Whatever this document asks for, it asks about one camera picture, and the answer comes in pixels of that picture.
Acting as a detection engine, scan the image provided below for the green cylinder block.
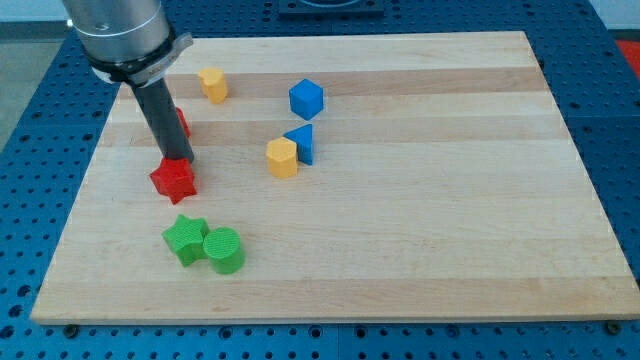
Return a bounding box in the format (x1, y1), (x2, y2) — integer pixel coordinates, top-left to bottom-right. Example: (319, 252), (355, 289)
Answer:
(202, 227), (245, 275)

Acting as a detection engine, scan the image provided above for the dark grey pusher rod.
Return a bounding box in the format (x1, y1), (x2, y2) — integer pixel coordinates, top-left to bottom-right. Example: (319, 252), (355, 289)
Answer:
(132, 79), (194, 162)

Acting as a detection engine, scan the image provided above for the yellow hexagon block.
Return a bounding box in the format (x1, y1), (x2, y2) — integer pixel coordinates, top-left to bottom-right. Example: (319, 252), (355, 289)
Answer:
(266, 137), (298, 179)

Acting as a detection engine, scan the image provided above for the green star block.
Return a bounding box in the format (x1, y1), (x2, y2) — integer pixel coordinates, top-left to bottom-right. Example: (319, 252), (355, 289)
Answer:
(161, 214), (209, 267)

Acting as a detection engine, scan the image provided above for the yellow heart block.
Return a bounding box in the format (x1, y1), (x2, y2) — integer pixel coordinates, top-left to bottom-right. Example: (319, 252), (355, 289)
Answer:
(198, 68), (228, 104)

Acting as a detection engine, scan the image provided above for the red block behind rod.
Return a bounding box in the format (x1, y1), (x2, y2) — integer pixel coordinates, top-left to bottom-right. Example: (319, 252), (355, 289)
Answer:
(176, 107), (191, 138)

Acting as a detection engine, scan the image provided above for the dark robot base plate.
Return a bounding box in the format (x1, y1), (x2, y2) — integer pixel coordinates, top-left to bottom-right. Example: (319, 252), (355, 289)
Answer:
(277, 0), (385, 19)

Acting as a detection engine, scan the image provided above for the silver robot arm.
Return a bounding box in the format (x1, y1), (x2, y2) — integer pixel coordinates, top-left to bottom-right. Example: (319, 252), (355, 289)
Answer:
(63, 0), (194, 161)

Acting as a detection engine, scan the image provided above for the blue cube block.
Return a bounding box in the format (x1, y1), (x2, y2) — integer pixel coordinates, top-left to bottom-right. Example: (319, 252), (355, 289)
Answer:
(289, 79), (324, 121)

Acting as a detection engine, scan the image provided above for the blue triangle block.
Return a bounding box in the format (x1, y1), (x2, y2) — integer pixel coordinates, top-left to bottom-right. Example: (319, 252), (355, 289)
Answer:
(284, 124), (314, 166)

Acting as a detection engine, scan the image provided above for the wooden board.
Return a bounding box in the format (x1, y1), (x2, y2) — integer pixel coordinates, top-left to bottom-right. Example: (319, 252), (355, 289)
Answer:
(31, 32), (639, 325)

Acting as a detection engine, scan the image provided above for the red star block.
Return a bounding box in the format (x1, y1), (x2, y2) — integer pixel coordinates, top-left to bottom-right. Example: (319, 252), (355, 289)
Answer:
(149, 158), (197, 204)

